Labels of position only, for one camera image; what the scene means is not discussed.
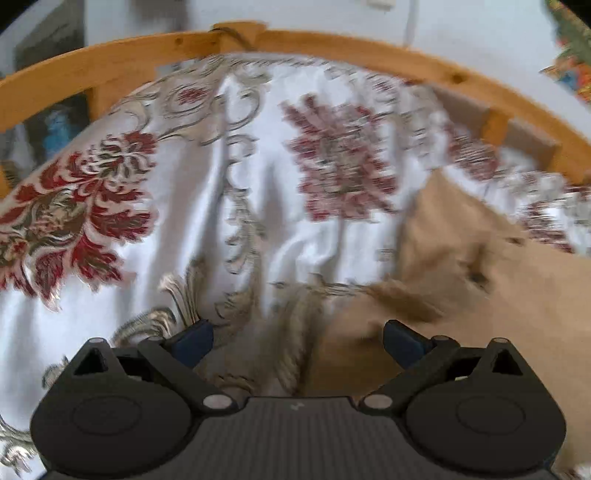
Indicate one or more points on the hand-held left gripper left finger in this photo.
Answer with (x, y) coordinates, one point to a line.
(191, 344)

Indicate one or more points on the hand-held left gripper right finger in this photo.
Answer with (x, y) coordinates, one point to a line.
(406, 344)

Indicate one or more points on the tan hooded zip jacket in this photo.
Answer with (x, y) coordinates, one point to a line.
(508, 300)

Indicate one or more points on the white floral satin blanket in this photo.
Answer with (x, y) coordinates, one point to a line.
(207, 184)

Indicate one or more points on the white wall pipe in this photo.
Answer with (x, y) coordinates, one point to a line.
(412, 21)

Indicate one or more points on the dark framed panel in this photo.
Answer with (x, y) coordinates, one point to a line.
(51, 41)

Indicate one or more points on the wooden bed frame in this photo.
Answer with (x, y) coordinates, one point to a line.
(115, 60)

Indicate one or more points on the landscape wall poster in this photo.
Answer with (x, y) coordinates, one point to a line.
(572, 50)

